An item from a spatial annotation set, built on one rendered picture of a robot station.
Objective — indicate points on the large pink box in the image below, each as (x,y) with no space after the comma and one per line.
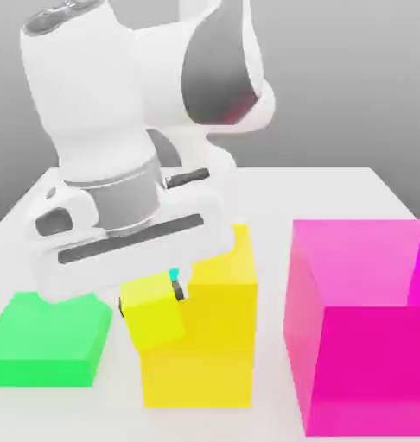
(362,362)

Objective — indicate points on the small yellow cube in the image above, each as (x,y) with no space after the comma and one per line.
(151,314)

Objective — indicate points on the large green box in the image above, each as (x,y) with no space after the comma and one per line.
(44,338)

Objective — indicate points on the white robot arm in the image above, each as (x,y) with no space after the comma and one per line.
(92,96)

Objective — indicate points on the small cyan cube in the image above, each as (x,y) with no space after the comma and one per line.
(174,273)

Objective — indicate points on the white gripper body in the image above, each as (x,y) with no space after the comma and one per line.
(134,262)

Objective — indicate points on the large yellow box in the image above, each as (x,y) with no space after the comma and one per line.
(210,345)

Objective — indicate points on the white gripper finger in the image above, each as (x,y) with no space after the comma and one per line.
(178,290)
(120,307)

